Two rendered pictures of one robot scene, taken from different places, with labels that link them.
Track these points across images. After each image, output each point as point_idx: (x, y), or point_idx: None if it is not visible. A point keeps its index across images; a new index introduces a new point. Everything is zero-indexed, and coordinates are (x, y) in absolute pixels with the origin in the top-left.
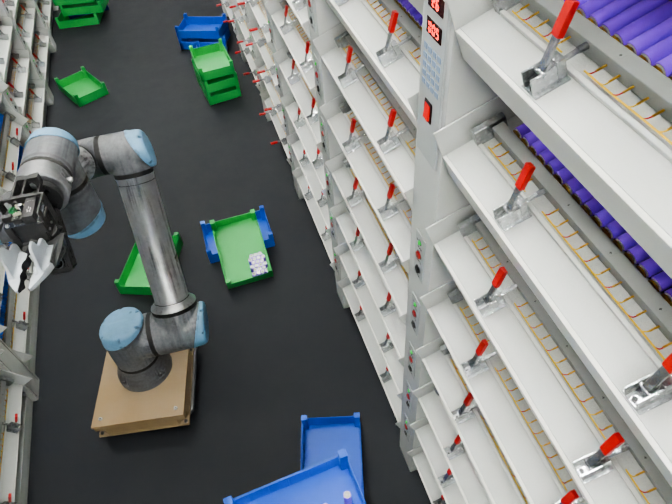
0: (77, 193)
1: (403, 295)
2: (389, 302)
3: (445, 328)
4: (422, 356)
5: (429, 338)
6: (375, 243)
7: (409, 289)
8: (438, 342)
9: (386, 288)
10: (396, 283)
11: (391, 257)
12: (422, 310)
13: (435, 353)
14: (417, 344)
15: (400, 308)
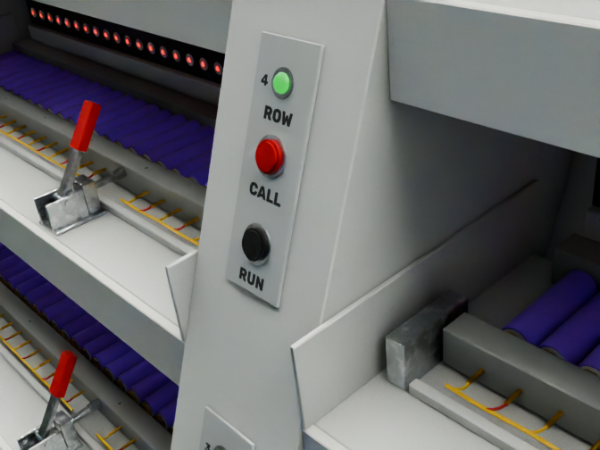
0: None
1: (147, 267)
2: (58, 413)
3: (540, 3)
4: (310, 406)
5: (352, 271)
6: (14, 185)
7: (234, 60)
8: (378, 315)
9: (40, 391)
10: (112, 246)
11: (85, 176)
12: (340, 60)
13: (358, 395)
14: (270, 364)
15: (145, 300)
